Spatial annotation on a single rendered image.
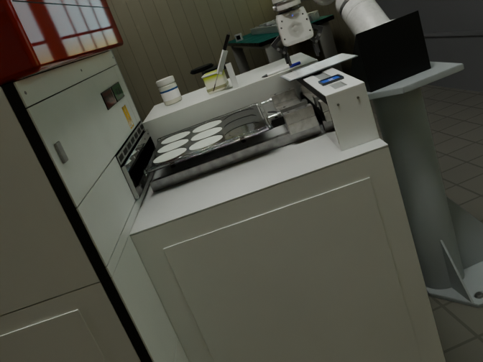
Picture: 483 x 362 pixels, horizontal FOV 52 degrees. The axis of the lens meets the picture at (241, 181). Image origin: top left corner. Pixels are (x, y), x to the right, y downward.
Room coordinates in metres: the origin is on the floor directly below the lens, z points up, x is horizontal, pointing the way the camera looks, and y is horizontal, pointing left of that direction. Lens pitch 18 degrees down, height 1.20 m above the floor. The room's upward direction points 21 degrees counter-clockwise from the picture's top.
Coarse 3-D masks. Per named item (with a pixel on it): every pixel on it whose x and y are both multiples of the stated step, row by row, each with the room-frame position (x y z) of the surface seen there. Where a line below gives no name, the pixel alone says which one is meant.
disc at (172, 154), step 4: (180, 148) 1.41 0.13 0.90; (184, 148) 1.40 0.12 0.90; (168, 152) 1.42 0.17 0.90; (172, 152) 1.40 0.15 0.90; (176, 152) 1.38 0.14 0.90; (180, 152) 1.36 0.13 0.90; (160, 156) 1.41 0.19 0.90; (164, 156) 1.39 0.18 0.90; (168, 156) 1.37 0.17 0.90; (172, 156) 1.35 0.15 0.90; (176, 156) 1.34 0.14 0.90; (156, 160) 1.38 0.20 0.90; (160, 160) 1.36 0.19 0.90; (164, 160) 1.34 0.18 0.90
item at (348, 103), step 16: (352, 80) 1.17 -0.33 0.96; (336, 96) 1.12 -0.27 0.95; (352, 96) 1.12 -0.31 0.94; (336, 112) 1.12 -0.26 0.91; (352, 112) 1.12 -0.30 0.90; (368, 112) 1.11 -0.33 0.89; (336, 128) 1.12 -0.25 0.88; (352, 128) 1.12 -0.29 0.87; (368, 128) 1.12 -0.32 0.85; (352, 144) 1.12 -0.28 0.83
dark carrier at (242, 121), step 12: (252, 108) 1.59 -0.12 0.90; (216, 120) 1.63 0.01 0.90; (228, 120) 1.56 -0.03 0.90; (240, 120) 1.49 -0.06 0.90; (252, 120) 1.43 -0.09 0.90; (180, 132) 1.64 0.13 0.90; (192, 132) 1.57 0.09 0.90; (228, 132) 1.39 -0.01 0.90; (240, 132) 1.34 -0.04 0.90; (192, 144) 1.40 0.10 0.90; (156, 156) 1.43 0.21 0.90; (180, 156) 1.32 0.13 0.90
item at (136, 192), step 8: (144, 136) 1.61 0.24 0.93; (136, 144) 1.49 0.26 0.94; (144, 144) 1.56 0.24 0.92; (152, 144) 1.69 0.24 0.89; (136, 152) 1.42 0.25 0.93; (152, 152) 1.63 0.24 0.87; (128, 160) 1.31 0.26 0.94; (136, 160) 1.38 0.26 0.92; (128, 168) 1.28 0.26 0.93; (128, 176) 1.26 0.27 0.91; (144, 176) 1.40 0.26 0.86; (128, 184) 1.26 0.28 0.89; (136, 184) 1.28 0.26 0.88; (144, 184) 1.36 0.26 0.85; (136, 192) 1.26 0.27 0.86
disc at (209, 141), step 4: (212, 136) 1.41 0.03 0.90; (216, 136) 1.39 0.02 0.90; (220, 136) 1.37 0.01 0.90; (204, 140) 1.40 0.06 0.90; (208, 140) 1.38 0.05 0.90; (212, 140) 1.37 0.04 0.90; (216, 140) 1.35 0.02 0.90; (196, 144) 1.39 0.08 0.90; (200, 144) 1.37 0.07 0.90; (204, 144) 1.35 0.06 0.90; (208, 144) 1.33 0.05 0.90; (192, 148) 1.36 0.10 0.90; (196, 148) 1.34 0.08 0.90; (200, 148) 1.33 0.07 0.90
